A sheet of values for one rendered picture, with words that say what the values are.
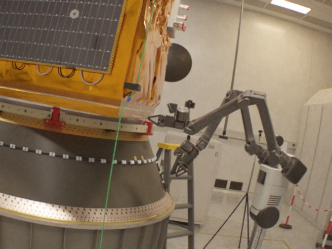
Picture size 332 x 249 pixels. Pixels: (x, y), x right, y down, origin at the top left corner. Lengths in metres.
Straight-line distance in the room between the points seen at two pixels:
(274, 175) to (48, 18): 1.57
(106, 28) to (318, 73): 9.53
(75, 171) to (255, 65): 8.65
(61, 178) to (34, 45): 0.73
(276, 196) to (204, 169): 3.86
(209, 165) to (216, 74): 4.45
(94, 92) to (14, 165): 0.62
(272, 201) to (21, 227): 1.49
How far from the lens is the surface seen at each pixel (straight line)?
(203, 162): 6.02
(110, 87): 1.76
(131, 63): 1.79
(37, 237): 1.98
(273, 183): 2.22
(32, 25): 1.91
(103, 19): 1.79
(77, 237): 2.02
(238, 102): 1.89
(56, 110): 2.02
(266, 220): 2.29
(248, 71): 10.23
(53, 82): 1.85
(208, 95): 10.00
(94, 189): 2.06
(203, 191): 6.10
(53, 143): 2.05
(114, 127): 2.20
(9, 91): 1.96
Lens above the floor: 1.81
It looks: 2 degrees down
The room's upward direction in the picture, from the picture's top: 11 degrees clockwise
